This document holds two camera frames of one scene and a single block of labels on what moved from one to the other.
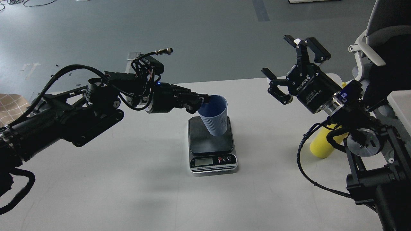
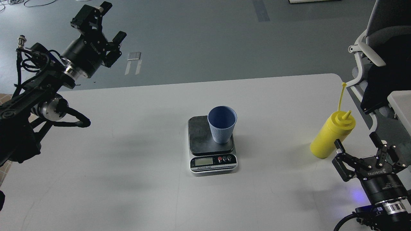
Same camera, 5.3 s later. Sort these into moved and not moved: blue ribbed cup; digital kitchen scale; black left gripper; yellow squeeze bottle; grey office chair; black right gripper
Moved: black left gripper; black right gripper; blue ribbed cup
Not moved: yellow squeeze bottle; digital kitchen scale; grey office chair
